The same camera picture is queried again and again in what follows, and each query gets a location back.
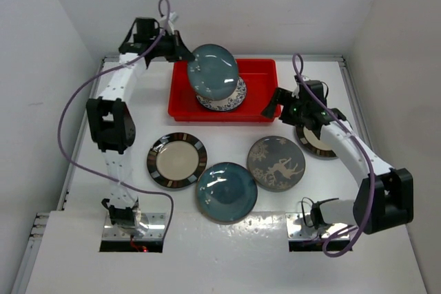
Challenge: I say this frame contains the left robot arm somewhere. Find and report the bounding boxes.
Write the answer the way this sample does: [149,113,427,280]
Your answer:
[86,14,194,229]

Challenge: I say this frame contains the aluminium table frame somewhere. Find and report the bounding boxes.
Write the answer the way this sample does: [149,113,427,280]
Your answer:
[25,58,393,293]

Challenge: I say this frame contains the small teal plate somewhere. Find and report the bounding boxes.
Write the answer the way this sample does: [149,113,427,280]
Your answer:
[187,43,239,101]

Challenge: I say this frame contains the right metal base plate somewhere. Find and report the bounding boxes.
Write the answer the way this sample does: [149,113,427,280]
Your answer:
[285,213,347,241]

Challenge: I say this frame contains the striped rim plate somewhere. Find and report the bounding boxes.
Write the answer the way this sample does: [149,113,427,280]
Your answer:
[294,127,337,159]
[146,132,207,190]

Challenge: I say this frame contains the striped rim plate left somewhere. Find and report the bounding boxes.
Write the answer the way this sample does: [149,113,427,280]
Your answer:
[146,132,207,190]

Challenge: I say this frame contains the blue floral plate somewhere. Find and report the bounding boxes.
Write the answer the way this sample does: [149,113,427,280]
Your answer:
[196,77,247,112]

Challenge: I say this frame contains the grey reindeer plate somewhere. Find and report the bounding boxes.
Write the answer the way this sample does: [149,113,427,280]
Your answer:
[247,136,306,192]

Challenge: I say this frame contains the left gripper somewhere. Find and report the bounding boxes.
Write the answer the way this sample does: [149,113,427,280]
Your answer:
[148,30,194,62]

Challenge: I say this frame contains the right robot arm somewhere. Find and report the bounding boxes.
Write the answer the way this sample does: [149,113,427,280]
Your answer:
[261,81,413,234]

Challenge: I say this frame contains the metal base plate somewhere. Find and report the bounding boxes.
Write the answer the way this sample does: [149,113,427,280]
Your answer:
[285,213,347,241]
[101,213,166,241]

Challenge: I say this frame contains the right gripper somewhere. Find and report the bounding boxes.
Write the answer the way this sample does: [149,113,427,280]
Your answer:
[263,87,309,128]

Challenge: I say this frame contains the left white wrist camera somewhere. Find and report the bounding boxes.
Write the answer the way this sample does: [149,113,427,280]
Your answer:
[167,12,178,29]

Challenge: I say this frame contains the large teal plate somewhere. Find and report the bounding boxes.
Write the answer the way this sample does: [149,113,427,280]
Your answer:
[195,162,258,224]

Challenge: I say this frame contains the striped rim plate right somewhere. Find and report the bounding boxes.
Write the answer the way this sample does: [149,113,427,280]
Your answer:
[294,127,337,159]

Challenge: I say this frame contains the red plastic bin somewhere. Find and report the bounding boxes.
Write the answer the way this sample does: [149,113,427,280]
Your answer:
[168,59,278,123]

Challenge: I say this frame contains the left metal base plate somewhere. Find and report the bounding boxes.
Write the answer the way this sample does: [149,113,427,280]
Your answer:
[101,213,166,241]

